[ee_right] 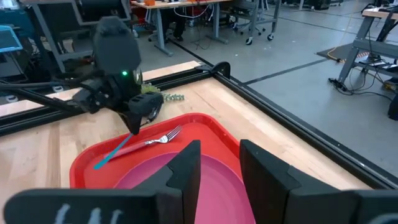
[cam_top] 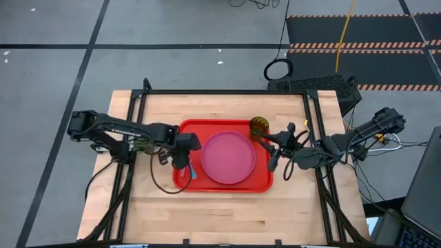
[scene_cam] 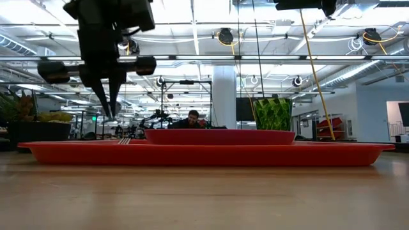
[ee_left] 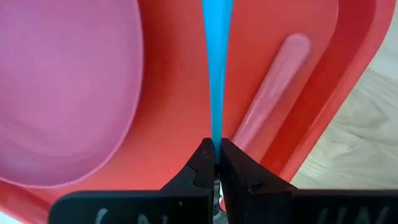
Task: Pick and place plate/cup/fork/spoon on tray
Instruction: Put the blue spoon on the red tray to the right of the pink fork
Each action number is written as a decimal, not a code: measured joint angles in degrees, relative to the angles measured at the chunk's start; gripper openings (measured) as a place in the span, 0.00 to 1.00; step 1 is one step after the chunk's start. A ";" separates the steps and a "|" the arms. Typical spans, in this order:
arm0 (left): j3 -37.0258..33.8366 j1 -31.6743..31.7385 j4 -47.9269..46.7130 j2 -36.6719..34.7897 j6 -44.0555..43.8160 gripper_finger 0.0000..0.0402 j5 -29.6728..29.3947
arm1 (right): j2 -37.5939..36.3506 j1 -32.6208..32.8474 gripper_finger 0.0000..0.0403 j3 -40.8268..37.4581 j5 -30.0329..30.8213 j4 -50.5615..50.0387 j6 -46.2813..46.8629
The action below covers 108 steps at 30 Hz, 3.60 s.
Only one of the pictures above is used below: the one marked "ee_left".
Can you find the pink round plate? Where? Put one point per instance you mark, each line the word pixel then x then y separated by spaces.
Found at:
pixel 62 93

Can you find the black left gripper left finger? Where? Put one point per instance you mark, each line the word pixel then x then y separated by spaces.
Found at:
pixel 199 174

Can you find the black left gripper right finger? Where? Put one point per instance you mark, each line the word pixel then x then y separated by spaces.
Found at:
pixel 242 180

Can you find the red plastic tray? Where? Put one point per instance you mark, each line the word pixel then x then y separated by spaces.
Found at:
pixel 174 93

